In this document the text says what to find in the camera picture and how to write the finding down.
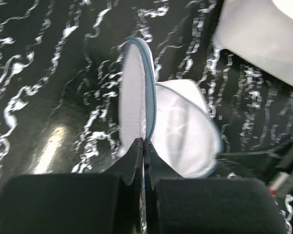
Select white plastic bin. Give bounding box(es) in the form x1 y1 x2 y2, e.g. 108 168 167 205
212 0 293 87

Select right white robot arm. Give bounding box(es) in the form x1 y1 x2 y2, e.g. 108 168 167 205
218 138 293 198

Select black marbled mat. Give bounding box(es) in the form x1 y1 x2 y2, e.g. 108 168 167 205
0 0 293 234

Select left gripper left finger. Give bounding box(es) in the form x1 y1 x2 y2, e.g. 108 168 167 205
0 138 144 234

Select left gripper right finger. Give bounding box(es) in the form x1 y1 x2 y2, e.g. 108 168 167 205
144 141 287 234

